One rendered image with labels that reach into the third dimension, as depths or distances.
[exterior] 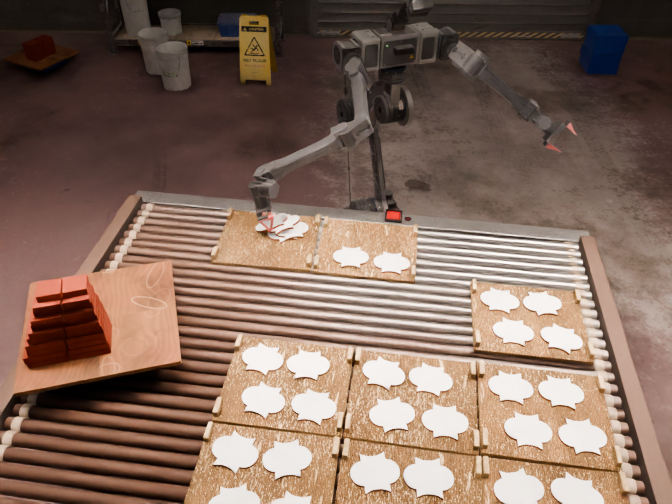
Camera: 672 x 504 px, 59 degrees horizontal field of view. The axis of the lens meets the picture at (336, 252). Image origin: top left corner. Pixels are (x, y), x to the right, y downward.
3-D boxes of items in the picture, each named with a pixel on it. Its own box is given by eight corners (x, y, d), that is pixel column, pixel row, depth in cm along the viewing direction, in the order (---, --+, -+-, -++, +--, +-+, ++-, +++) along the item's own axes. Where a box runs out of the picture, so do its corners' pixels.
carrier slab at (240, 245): (230, 213, 271) (230, 210, 270) (321, 219, 268) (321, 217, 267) (210, 264, 244) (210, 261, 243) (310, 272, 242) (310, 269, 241)
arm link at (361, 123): (378, 139, 238) (368, 121, 231) (347, 151, 243) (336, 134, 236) (369, 74, 267) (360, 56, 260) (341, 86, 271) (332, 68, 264)
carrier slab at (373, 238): (325, 221, 267) (325, 218, 266) (417, 229, 264) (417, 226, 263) (312, 274, 241) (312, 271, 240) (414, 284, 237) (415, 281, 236)
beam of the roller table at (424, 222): (140, 200, 288) (137, 189, 284) (584, 240, 270) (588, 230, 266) (133, 210, 282) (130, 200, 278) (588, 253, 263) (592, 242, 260)
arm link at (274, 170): (356, 138, 245) (345, 119, 238) (358, 147, 241) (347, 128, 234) (265, 181, 256) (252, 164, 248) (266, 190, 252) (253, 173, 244)
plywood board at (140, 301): (31, 286, 219) (30, 282, 218) (171, 263, 229) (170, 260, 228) (14, 397, 182) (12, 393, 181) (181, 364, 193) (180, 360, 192)
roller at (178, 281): (105, 274, 246) (102, 265, 242) (594, 325, 229) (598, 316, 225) (100, 282, 242) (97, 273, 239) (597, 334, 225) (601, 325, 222)
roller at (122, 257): (115, 258, 253) (112, 249, 250) (589, 306, 236) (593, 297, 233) (110, 266, 249) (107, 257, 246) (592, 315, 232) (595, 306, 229)
